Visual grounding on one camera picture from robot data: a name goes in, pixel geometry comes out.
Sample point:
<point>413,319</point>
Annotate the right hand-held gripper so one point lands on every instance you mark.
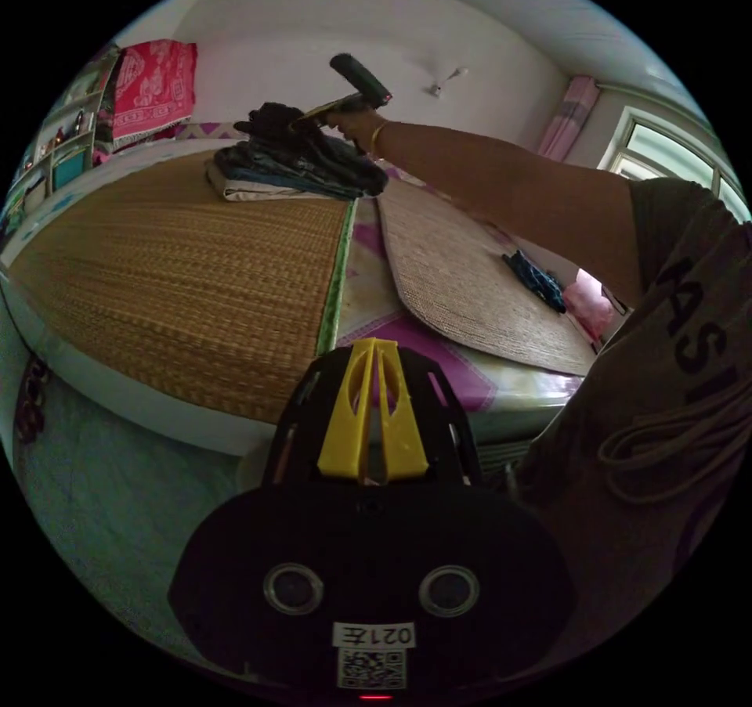
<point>351,102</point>

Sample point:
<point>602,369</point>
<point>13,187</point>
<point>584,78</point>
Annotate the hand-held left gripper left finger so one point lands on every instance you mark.
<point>343,419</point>

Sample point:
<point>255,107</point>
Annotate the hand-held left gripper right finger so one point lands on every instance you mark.
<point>399,425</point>

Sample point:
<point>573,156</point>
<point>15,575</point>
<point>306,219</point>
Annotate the black jeans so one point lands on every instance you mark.
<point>305,143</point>

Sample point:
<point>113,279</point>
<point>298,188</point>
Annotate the person's right forearm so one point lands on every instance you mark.
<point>505,190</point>

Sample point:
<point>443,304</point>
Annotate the person's right hand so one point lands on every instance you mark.
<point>351,127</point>

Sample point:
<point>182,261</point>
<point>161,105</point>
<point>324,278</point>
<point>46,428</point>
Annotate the pile of clothes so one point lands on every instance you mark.
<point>258,181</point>

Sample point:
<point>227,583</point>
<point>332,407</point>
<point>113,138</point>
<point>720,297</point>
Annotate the white ceiling fan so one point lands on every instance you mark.
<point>443,83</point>

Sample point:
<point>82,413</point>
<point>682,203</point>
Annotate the red patterned blanket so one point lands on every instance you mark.
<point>154,87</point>

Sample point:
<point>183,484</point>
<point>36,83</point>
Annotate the blue dotted cloth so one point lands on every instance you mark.
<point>537,278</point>

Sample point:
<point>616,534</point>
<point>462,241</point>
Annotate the bed with woven mats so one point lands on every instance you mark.
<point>176,284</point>

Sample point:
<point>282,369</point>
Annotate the pink bag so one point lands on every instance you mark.
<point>590,302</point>

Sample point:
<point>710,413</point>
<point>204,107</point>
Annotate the shelf with items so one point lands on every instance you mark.
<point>61,149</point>

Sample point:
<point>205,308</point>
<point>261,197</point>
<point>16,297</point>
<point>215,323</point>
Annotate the pink curtain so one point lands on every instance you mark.
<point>569,117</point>

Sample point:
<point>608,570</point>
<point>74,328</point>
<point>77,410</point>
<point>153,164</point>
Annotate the person's body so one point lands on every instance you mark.
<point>658,378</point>

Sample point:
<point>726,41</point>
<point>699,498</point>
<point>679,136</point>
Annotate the window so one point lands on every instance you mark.
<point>670,155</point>

